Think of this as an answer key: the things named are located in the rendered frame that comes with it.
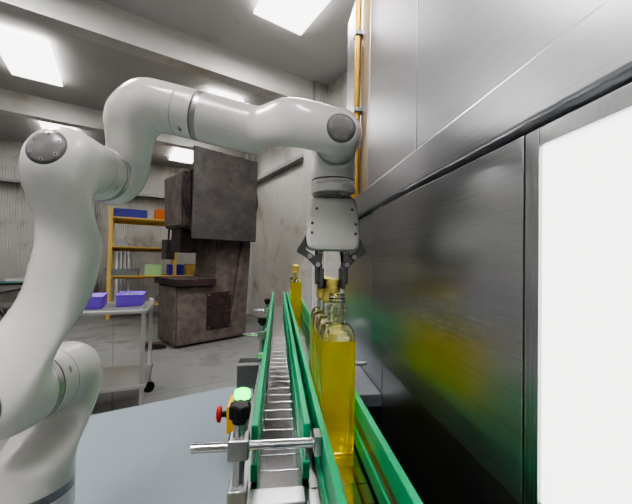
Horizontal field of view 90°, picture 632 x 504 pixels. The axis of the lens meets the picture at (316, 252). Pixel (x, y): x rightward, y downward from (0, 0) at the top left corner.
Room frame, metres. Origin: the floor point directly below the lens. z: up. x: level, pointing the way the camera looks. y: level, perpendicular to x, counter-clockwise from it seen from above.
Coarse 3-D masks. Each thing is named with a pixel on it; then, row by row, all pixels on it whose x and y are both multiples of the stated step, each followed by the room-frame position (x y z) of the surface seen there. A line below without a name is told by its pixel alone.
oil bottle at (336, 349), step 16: (320, 336) 0.54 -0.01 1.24; (336, 336) 0.52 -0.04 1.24; (352, 336) 0.52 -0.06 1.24; (320, 352) 0.54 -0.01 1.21; (336, 352) 0.52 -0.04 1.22; (352, 352) 0.52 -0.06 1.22; (320, 368) 0.54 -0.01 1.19; (336, 368) 0.52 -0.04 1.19; (352, 368) 0.52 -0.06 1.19; (320, 384) 0.53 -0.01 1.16; (336, 384) 0.52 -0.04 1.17; (352, 384) 0.52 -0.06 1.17; (320, 400) 0.53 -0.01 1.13; (336, 400) 0.52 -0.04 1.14; (352, 400) 0.52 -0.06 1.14; (336, 416) 0.52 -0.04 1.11; (352, 416) 0.52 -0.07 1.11; (336, 432) 0.52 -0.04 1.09; (352, 432) 0.52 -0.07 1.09; (336, 448) 0.52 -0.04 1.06; (352, 448) 0.52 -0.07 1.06
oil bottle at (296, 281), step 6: (294, 270) 1.77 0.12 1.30; (294, 276) 1.77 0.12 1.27; (294, 282) 1.75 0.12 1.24; (300, 282) 1.76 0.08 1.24; (294, 288) 1.75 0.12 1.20; (300, 288) 1.76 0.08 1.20; (294, 294) 1.75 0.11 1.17; (300, 294) 1.76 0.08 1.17; (294, 300) 1.75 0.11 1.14; (300, 300) 1.76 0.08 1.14; (294, 306) 1.75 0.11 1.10; (300, 306) 1.76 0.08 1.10; (294, 312) 1.75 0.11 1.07; (300, 312) 1.76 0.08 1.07
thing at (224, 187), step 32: (224, 160) 4.75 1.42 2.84; (192, 192) 4.44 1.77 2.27; (224, 192) 4.76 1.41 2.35; (256, 192) 5.17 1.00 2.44; (192, 224) 4.43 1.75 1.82; (224, 224) 4.77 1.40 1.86; (224, 256) 5.15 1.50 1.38; (160, 288) 5.06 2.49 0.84; (192, 288) 4.79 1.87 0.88; (224, 288) 5.17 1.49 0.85; (160, 320) 5.03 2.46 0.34; (192, 320) 4.80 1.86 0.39; (224, 320) 5.16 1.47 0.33
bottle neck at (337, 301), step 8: (336, 296) 0.53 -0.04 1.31; (344, 296) 0.54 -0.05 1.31; (328, 304) 0.55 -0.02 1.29; (336, 304) 0.53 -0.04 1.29; (344, 304) 0.54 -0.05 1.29; (336, 312) 0.53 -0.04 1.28; (344, 312) 0.54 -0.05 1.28; (328, 320) 0.54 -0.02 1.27; (336, 320) 0.53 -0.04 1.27; (344, 320) 0.54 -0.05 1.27
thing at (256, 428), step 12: (264, 348) 0.82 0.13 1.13; (264, 360) 0.73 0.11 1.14; (264, 372) 0.65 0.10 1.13; (264, 384) 0.66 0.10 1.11; (264, 396) 0.68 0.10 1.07; (252, 420) 0.46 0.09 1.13; (252, 432) 0.45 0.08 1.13; (252, 456) 0.47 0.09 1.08; (252, 468) 0.45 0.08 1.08; (252, 480) 0.45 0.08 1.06
